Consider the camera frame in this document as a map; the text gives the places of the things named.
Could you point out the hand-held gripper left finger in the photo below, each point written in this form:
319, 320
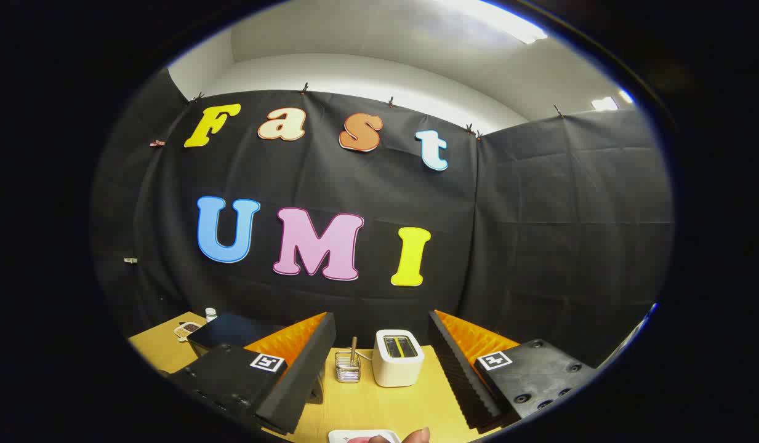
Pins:
305, 363

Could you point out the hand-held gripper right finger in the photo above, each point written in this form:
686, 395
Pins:
459, 369

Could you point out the white square plate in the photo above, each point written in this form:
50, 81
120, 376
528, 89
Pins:
339, 435

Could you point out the black toaster oven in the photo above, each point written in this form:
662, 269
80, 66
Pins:
231, 329

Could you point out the cream pop-up toaster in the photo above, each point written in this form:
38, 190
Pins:
397, 369

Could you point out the wooden stick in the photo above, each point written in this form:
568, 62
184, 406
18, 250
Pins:
353, 347

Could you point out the small white bottle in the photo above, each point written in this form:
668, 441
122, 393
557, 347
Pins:
210, 315

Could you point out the white divided snack tray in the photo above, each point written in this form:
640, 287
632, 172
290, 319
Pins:
185, 332

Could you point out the black backdrop cloth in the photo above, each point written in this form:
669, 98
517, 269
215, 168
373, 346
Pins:
527, 246

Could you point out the ceiling light panel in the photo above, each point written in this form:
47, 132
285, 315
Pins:
502, 21
604, 103

